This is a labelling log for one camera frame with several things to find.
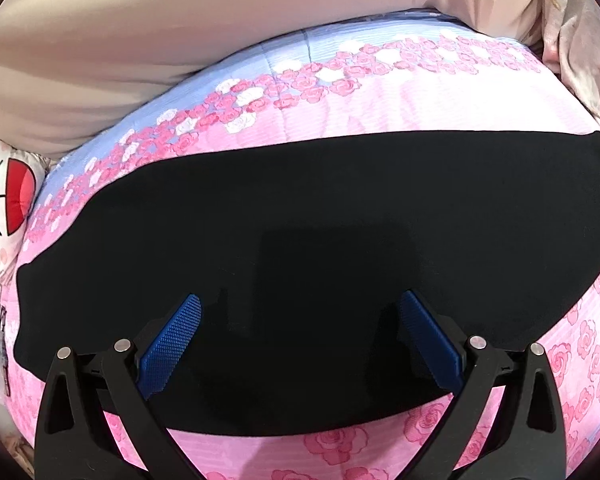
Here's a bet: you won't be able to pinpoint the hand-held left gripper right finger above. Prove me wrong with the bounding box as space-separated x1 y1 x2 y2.
399 290 568 480

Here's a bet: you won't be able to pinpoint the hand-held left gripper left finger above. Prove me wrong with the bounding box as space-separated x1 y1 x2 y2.
34 292 203 480

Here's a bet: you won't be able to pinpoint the black pants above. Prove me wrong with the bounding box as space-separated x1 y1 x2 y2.
14 130 600 438

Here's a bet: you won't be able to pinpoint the cartoon face pillow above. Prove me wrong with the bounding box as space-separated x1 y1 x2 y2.
0 127 51 281

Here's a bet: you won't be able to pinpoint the pink floral bedsheet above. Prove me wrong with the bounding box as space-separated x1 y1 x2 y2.
0 15 600 480

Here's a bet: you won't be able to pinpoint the beige quilt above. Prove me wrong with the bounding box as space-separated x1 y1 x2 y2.
0 0 556 161

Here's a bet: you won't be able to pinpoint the beige patterned cloth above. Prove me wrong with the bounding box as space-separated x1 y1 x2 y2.
539 0 600 138

